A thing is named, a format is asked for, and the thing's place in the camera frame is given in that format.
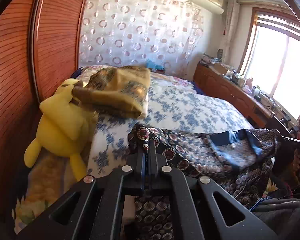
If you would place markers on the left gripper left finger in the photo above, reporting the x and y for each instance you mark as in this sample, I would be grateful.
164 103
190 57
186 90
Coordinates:
140 169

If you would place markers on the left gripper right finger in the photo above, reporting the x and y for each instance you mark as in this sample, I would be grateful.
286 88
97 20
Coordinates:
155 163

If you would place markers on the dark circle-patterned garment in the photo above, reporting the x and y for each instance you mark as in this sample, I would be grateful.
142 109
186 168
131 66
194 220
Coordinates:
210 183

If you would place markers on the wooden sideboard cabinet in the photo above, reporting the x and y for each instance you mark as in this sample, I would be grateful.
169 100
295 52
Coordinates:
215 85

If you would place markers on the blue floral white quilt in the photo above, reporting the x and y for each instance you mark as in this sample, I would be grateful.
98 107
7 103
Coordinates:
168 108

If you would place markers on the folded golden patterned cloth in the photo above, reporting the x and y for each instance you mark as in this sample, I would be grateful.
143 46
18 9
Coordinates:
121 92

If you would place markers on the pink bottle on sideboard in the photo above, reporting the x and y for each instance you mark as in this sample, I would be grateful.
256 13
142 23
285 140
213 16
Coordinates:
248 87

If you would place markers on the yellow plush toy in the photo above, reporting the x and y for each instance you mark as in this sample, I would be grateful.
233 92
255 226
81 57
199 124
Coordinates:
64 128

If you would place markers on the navy blue bed sheet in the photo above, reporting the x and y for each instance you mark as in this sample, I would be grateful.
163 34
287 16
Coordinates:
197 89

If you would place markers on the teal object behind bed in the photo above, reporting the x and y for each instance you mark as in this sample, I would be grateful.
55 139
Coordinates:
151 65

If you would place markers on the cardboard box on sideboard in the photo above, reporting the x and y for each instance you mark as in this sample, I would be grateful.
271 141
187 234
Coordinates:
221 68

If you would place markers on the white circle-patterned curtain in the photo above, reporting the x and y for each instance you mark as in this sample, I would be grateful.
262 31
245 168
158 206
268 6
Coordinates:
130 32

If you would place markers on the beige window drape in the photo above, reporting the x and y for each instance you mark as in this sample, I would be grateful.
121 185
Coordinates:
232 14

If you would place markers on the red wooden wardrobe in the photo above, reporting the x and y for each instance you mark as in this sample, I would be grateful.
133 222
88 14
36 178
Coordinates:
39 41

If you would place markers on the window with wooden frame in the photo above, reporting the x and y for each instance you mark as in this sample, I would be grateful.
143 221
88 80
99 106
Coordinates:
271 57

